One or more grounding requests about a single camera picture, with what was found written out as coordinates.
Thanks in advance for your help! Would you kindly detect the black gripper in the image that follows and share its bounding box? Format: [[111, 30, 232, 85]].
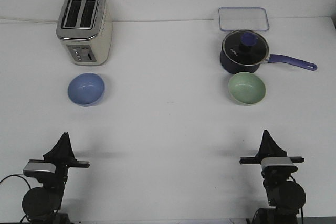
[[239, 130, 305, 179], [29, 132, 90, 182]]

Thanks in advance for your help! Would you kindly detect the blue bowl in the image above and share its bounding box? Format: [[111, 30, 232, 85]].
[[67, 73, 105, 107]]

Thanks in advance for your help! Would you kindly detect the green bowl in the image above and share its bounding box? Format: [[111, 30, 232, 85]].
[[228, 72, 267, 105]]

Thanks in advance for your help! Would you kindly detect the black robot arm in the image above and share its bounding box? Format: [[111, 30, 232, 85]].
[[22, 132, 90, 223], [239, 130, 307, 223]]

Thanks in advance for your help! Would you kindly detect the dark blue saucepan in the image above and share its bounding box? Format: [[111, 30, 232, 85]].
[[220, 51, 318, 74]]

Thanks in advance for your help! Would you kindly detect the glass pot lid blue knob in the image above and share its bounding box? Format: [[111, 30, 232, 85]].
[[223, 30, 269, 66]]

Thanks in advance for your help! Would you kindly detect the silver two-slot toaster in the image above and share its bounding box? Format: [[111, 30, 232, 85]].
[[56, 0, 113, 66]]

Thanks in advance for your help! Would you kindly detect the clear blue-rimmed container lid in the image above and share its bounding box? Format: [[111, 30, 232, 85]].
[[218, 7, 269, 31]]

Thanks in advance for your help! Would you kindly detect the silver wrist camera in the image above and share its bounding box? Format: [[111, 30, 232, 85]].
[[261, 157, 294, 170], [23, 162, 56, 178]]

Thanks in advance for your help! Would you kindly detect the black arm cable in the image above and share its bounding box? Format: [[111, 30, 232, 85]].
[[288, 174, 307, 224], [0, 173, 32, 190]]

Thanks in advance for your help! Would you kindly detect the white toaster power cord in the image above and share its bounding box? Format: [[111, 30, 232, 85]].
[[0, 17, 59, 24]]

